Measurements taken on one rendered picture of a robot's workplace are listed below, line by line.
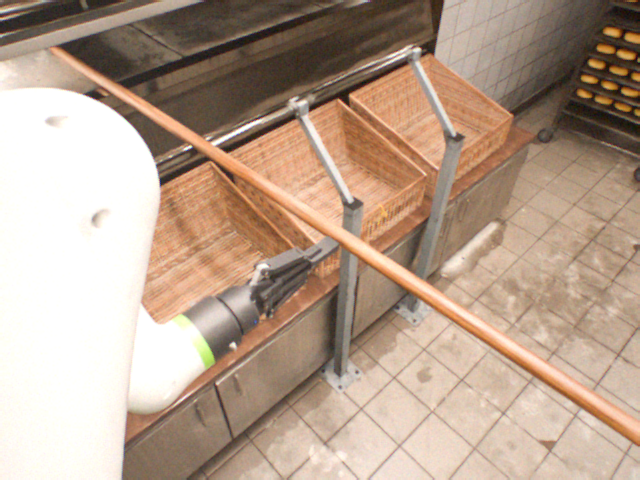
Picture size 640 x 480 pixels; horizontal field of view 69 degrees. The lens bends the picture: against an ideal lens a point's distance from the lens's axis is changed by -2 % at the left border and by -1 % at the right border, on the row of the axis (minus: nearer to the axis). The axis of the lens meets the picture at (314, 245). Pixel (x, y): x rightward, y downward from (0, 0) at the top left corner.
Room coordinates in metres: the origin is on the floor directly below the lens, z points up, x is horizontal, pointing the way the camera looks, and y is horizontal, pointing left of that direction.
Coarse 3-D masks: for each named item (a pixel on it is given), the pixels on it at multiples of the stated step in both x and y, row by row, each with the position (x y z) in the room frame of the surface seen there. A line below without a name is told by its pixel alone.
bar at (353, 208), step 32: (384, 64) 1.36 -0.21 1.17; (416, 64) 1.44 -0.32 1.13; (320, 96) 1.18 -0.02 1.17; (256, 128) 1.02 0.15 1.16; (448, 128) 1.32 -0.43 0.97; (192, 160) 0.90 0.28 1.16; (320, 160) 1.06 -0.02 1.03; (448, 160) 1.29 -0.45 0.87; (448, 192) 1.29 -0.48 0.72; (352, 224) 0.95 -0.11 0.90; (352, 256) 0.96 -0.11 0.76; (352, 288) 0.97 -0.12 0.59; (416, 320) 1.24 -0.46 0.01
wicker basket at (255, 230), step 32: (160, 192) 1.16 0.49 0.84; (192, 192) 1.22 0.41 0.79; (224, 192) 1.26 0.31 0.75; (160, 224) 1.12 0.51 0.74; (192, 224) 1.17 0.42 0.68; (256, 224) 1.14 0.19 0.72; (192, 256) 1.11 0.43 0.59; (224, 256) 1.11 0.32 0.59; (256, 256) 1.11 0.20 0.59; (160, 288) 0.97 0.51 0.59; (192, 288) 0.97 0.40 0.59; (224, 288) 0.97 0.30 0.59; (160, 320) 0.84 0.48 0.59
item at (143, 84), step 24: (360, 0) 1.86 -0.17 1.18; (384, 0) 1.92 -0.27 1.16; (288, 24) 1.63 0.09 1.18; (312, 24) 1.66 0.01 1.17; (216, 48) 1.45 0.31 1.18; (240, 48) 1.46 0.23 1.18; (264, 48) 1.52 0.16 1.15; (144, 72) 1.29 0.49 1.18; (168, 72) 1.29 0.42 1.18; (192, 72) 1.33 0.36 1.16; (96, 96) 1.15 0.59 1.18; (144, 96) 1.22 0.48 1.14
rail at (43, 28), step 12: (132, 0) 1.11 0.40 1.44; (144, 0) 1.12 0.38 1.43; (156, 0) 1.14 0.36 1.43; (84, 12) 1.03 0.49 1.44; (96, 12) 1.05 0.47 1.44; (108, 12) 1.06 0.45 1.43; (120, 12) 1.08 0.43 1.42; (36, 24) 0.97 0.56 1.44; (48, 24) 0.98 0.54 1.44; (60, 24) 0.99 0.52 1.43; (72, 24) 1.01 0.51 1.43; (0, 36) 0.92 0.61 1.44; (12, 36) 0.93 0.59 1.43; (24, 36) 0.94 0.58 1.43; (36, 36) 0.96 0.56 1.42
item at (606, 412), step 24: (96, 72) 1.23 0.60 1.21; (120, 96) 1.12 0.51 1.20; (168, 120) 0.99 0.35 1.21; (192, 144) 0.91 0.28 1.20; (240, 168) 0.80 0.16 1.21; (264, 192) 0.74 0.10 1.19; (312, 216) 0.66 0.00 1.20; (336, 240) 0.60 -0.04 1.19; (360, 240) 0.60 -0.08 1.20; (384, 264) 0.54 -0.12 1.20; (408, 288) 0.49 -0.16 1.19; (432, 288) 0.48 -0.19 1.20; (456, 312) 0.44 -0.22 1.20; (480, 336) 0.40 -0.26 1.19; (504, 336) 0.39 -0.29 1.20; (528, 360) 0.35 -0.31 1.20; (552, 384) 0.32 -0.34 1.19; (576, 384) 0.31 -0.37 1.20; (600, 408) 0.28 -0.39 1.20; (624, 432) 0.25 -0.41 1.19
